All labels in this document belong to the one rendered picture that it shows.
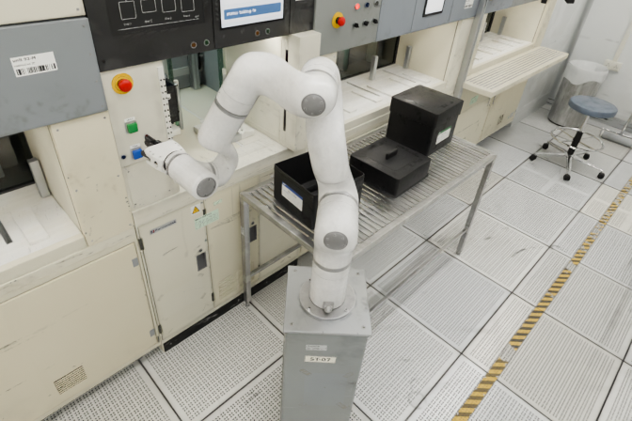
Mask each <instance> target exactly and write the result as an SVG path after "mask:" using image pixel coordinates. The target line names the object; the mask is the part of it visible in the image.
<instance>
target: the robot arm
mask: <svg viewBox="0 0 632 421"><path fill-rule="evenodd" d="M259 96H265V97H267V98H269V99H271V100H272V101H274V102H276V103H277V104H278V105H280V106H281V107H282V108H283V109H285V110H286V111H288V112H289V113H291V114H293V115H295V116H298V117H302V118H304V119H305V120H306V133H307V142H308V153H309V158H310V162H311V166H312V170H313V173H314V176H315V178H316V180H317V183H318V190H319V202H318V209H317V216H316V223H315V229H314V250H313V260H312V271H311V278H310V279H308V280H307V281H306V282H305V283H304V284H303V285H302V287H301V288H300V292H299V301H300V304H301V305H302V307H303V308H304V310H305V311H306V312H307V313H308V314H310V315H311V316H312V317H314V318H316V319H318V320H339V319H342V318H344V317H346V316H347V315H348V314H350V312H351V311H352V310H353V308H354V306H355V302H356V296H355V292H354V290H353V289H352V287H351V286H350V285H349V284H348V278H349V271H350V266H351V260H352V254H353V251H354V250H355V248H356V243H357V236H358V194H357V190H356V185H355V182H354V179H353V176H352V173H351V170H350V166H349V161H348V154H347V146H346V138H345V128H344V115H343V102H342V91H341V81H340V72H339V69H338V67H337V65H336V64H335V63H334V62H333V61H332V60H330V59H328V58H326V57H322V56H317V57H314V58H311V59H310V60H309V61H308V62H307V63H306V64H305V65H304V66H303V68H302V69H301V71H299V70H297V69H295V68H294V67H292V66H291V65H290V64H289V63H287V62H286V61H285V60H284V59H282V58H281V57H279V56H277V55H273V54H270V53H266V52H249V53H246V54H243V55H241V56H240V57H238V58H237V60H236V61H235V62H234V63H233V65H232V67H231V68H230V70H229V73H228V75H227V77H226V78H225V80H224V82H223V84H222V85H221V87H220V89H219V91H218V93H217V95H216V96H215V98H214V100H213V103H212V105H211V107H210V109H209V111H208V113H207V115H206V117H205V118H204V120H203V122H202V124H201V126H200V128H199V131H198V135H197V139H198V142H199V143H200V144H201V145H202V146H203V147H204V148H206V149H208V150H210V151H213V152H216V153H218V154H217V156H216V158H215V159H214V160H213V161H212V162H209V163H204V162H200V161H197V160H195V159H194V158H193V157H191V156H190V155H189V154H187V153H186V152H185V150H184V149H183V148H182V147H181V146H180V145H179V144H178V143H177V142H175V141H173V140H169V141H165V142H162V141H160V140H155V139H154V138H152V137H151V136H150V135H148V136H145V141H144V143H145V145H146V146H147V148H146V149H144V150H142V151H141V155H142V156H144V157H146V158H148V159H146V162H147V164H149V165H150V166H152V167H153V168H155V169H156V170H158V171H160V172H163V173H165V175H169V176H170V177H171V178H172V179H174V180H175V181H176V182H177V183H178V184H179V185H180V186H181V187H182V188H183V189H184V190H185V191H187V192H188V193H189V194H190V195H192V196H193V197H194V198H195V199H198V200H204V199H207V198H209V197H210V196H212V195H213V194H214V193H215V191H216V189H217V187H221V186H223V185H225V184H226V183H227V182H228V181H229V179H230V178H231V176H232V175H233V173H234V171H235V169H236V167H237V165H238V162H239V158H238V153H237V150H236V148H235V146H233V144H232V140H233V138H234V137H235V135H236V133H237V132H238V131H239V129H240V128H241V126H242V124H243V123H244V121H245V119H246V117H247V116H248V114H249V112H250V111H251V109H252V107H253V106H254V104H255V102H256V100H257V99H258V97H259Z"/></svg>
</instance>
